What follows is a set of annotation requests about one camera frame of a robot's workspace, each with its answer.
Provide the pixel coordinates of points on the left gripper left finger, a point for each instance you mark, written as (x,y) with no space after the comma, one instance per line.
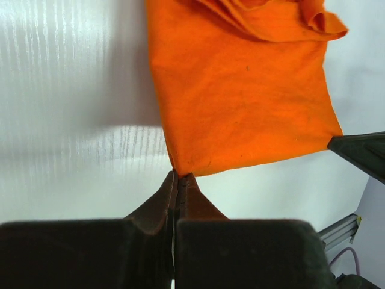
(129,252)

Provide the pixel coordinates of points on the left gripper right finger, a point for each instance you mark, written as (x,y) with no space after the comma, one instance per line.
(212,251)

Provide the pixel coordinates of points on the aluminium extrusion frame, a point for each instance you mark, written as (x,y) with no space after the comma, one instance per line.
(339,232)

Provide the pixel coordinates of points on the orange t-shirt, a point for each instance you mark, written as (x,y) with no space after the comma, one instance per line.
(241,83)

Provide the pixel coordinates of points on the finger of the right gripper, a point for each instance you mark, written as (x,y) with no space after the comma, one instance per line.
(365,151)

